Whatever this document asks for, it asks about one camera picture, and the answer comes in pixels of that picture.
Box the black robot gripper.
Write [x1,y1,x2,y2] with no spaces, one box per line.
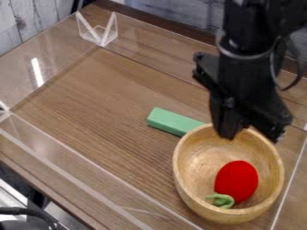
[192,52,292,143]

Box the red plush fruit green stem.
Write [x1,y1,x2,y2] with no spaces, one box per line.
[206,160,259,208]

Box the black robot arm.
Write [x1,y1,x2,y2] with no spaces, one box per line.
[192,0,307,142]

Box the wooden bowl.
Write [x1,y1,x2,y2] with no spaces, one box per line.
[172,125,284,225]

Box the green foam block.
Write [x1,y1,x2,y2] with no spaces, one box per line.
[147,107,203,137]

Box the clear acrylic enclosure wall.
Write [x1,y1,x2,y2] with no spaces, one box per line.
[0,6,307,230]

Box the clear acrylic corner bracket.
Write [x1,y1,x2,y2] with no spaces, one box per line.
[76,12,118,48]

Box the black cable bottom left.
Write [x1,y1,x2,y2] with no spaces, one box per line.
[0,207,59,230]

